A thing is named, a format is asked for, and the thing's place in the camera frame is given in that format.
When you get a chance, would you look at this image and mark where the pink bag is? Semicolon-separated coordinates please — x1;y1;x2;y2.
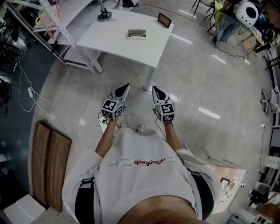
46;4;59;39

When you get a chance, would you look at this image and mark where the white box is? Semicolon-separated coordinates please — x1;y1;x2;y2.
3;194;46;224

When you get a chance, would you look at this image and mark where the yellow-green chair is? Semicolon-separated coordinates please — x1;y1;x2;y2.
213;0;227;29

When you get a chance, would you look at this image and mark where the white organizer tray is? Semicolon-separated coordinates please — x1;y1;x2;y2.
228;207;274;224

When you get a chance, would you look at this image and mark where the person's head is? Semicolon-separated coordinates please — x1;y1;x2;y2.
118;195;197;224

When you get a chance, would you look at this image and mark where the person's left forearm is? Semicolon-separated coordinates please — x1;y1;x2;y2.
95;119;118;158

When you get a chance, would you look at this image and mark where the black floor cable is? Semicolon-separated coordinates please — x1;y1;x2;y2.
213;36;250;65

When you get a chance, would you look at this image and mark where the white power cable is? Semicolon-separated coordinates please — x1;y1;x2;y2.
13;56;102;116

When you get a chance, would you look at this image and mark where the person's right forearm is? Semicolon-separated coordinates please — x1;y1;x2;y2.
164;122;183;151

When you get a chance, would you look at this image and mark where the black harness strap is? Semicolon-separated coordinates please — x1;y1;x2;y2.
189;170;214;221
74;177;95;224

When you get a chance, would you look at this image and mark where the black chair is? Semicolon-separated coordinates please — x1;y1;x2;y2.
192;0;220;21

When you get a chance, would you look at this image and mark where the white round backpack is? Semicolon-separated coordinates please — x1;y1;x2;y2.
234;0;260;28

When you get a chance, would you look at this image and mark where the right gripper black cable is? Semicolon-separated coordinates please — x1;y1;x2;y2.
154;117;167;139

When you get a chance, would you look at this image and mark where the cardboard box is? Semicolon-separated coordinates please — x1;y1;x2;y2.
207;156;247;215

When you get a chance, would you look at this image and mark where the white swivel chair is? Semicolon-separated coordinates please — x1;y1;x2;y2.
260;86;280;128

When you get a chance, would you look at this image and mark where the white table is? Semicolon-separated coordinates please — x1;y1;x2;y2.
76;8;175;91

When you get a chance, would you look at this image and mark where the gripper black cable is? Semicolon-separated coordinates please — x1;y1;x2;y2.
154;117;167;139
98;111;120;130

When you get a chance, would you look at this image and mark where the white metal shelf rack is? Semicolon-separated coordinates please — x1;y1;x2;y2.
4;0;103;74

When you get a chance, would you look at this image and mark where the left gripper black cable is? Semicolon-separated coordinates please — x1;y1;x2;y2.
98;111;120;130

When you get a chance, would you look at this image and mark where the silver desk lamp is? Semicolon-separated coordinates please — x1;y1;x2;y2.
97;0;113;22

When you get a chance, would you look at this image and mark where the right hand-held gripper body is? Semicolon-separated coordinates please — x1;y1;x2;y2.
152;99;175;123

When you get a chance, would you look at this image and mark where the case with eyeglasses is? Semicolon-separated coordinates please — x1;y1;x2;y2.
126;29;147;41

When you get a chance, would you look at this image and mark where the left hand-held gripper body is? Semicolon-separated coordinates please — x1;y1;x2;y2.
100;95;127;120

